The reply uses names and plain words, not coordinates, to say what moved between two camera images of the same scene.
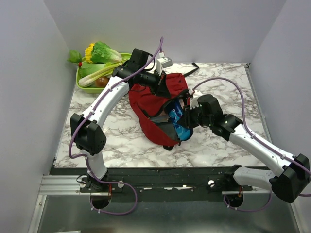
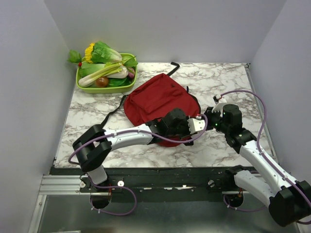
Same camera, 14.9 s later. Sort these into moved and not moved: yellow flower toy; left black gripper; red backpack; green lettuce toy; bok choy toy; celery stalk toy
Moved: red backpack; left black gripper
Not moved: celery stalk toy; yellow flower toy; green lettuce toy; bok choy toy
